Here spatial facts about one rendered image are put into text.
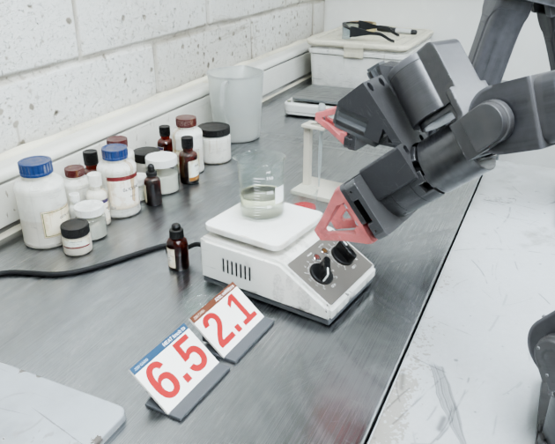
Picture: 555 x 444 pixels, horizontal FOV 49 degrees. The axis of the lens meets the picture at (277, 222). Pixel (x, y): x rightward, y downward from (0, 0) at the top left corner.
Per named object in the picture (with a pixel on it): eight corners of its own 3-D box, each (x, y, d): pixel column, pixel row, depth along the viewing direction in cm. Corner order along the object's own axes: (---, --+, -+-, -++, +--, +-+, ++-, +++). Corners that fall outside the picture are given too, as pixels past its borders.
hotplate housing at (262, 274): (375, 282, 83) (380, 230, 79) (329, 329, 73) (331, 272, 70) (243, 241, 94) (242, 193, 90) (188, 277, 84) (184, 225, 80)
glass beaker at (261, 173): (284, 205, 86) (284, 148, 82) (288, 225, 80) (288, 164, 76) (233, 207, 85) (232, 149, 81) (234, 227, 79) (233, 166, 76)
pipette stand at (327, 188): (349, 188, 113) (352, 121, 107) (329, 203, 107) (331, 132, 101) (311, 180, 117) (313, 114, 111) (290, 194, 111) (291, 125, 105)
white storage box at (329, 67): (431, 73, 204) (435, 29, 197) (402, 99, 174) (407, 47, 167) (344, 66, 216) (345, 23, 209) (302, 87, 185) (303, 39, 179)
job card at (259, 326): (274, 322, 74) (274, 293, 73) (235, 364, 67) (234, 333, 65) (232, 308, 77) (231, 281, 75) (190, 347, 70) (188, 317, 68)
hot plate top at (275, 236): (326, 218, 83) (326, 211, 82) (278, 253, 74) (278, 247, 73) (254, 199, 89) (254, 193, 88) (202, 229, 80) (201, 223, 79)
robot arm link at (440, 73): (362, 84, 59) (445, 4, 49) (423, 73, 63) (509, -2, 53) (414, 192, 57) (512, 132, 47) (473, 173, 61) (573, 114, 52)
